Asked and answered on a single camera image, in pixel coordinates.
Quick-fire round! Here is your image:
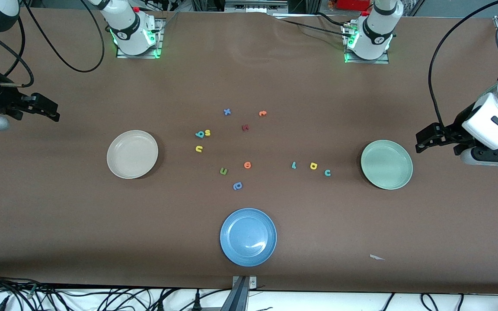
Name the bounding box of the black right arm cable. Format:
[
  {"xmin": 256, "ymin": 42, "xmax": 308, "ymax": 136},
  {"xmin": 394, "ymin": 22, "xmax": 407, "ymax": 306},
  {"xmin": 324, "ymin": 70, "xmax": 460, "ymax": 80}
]
[{"xmin": 0, "ymin": 0, "xmax": 105, "ymax": 87}]

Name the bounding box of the brown table cover sheet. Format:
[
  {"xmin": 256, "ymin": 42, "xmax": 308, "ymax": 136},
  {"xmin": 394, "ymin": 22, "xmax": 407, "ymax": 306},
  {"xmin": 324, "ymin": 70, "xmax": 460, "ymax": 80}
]
[{"xmin": 0, "ymin": 8, "xmax": 498, "ymax": 295}]

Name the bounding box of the grey metal rail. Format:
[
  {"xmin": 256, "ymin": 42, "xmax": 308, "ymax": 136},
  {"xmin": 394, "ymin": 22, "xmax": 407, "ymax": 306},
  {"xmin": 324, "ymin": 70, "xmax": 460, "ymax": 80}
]
[{"xmin": 224, "ymin": 0, "xmax": 288, "ymax": 15}]

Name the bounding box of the black base cable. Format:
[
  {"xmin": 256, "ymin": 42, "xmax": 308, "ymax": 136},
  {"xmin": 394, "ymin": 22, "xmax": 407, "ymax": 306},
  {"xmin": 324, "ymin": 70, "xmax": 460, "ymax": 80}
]
[{"xmin": 280, "ymin": 12, "xmax": 355, "ymax": 40}]

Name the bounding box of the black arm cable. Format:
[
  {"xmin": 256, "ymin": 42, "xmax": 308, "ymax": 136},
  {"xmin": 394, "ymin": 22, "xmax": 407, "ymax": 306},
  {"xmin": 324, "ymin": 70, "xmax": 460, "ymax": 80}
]
[
  {"xmin": 0, "ymin": 0, "xmax": 105, "ymax": 87},
  {"xmin": 429, "ymin": 0, "xmax": 498, "ymax": 127}
]

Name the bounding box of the green round plate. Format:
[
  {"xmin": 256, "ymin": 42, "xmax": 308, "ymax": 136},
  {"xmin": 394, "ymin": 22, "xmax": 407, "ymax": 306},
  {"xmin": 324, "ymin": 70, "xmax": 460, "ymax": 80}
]
[{"xmin": 361, "ymin": 140, "xmax": 414, "ymax": 190}]

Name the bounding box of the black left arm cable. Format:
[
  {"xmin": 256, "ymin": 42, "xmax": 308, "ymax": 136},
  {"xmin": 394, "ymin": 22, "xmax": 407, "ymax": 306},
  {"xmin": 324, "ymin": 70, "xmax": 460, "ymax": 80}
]
[{"xmin": 429, "ymin": 0, "xmax": 498, "ymax": 127}]

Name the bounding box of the blue round plate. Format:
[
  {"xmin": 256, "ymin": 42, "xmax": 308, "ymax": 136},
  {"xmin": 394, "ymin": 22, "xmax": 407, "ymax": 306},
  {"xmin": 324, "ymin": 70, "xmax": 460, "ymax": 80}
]
[{"xmin": 220, "ymin": 208, "xmax": 278, "ymax": 267}]

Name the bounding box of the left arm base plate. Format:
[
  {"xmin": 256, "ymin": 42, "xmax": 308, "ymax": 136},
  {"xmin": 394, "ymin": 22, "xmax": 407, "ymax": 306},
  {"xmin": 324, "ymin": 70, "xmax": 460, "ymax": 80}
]
[{"xmin": 344, "ymin": 24, "xmax": 390, "ymax": 65}]

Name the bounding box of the red box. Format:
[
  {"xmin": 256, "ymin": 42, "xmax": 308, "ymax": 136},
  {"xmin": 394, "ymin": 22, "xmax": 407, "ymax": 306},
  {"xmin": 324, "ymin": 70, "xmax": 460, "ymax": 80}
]
[{"xmin": 337, "ymin": 0, "xmax": 371, "ymax": 11}]

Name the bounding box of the beige round plate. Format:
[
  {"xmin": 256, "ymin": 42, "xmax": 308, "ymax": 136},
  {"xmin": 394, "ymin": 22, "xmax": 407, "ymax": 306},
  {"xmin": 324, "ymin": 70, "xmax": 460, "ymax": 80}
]
[{"xmin": 106, "ymin": 130, "xmax": 159, "ymax": 179}]

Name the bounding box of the aluminium profile bar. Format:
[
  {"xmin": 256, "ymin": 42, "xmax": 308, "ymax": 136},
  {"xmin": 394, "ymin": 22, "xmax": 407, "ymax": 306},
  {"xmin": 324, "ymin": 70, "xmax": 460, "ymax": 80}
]
[{"xmin": 220, "ymin": 279, "xmax": 249, "ymax": 311}]

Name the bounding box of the metal mounting bracket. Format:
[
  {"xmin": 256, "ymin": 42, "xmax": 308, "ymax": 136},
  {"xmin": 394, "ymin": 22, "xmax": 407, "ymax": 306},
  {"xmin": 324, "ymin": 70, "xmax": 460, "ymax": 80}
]
[{"xmin": 232, "ymin": 276, "xmax": 257, "ymax": 290}]

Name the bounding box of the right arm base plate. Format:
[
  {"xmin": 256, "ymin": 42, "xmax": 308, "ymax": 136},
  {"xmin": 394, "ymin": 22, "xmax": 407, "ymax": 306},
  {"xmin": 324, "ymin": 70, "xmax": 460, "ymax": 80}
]
[{"xmin": 116, "ymin": 19, "xmax": 163, "ymax": 59}]

